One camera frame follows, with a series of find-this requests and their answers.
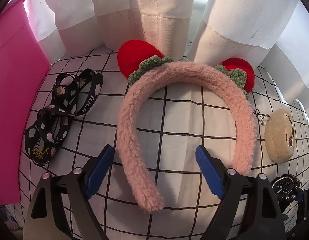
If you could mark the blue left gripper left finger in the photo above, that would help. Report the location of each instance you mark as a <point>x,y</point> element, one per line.
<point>96,169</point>

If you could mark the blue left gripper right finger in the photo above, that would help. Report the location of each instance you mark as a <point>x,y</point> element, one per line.
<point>212,169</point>

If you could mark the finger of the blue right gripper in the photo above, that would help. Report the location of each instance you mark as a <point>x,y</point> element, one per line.
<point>299,195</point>

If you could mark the beige plush keychain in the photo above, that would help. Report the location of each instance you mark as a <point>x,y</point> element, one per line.
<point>280,138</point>

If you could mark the pink fuzzy strawberry headband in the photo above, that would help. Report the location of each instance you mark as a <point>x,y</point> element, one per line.
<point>148,70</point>

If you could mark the black wrist watch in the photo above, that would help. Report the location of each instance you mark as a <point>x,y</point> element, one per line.
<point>285,189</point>

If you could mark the white grid tablecloth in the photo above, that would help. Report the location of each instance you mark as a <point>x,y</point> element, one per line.
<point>171,124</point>

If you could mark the pink plastic storage bin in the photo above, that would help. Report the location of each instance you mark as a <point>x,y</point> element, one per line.
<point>23,66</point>

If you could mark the white curtain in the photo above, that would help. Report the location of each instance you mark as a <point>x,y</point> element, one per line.
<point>269,33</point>

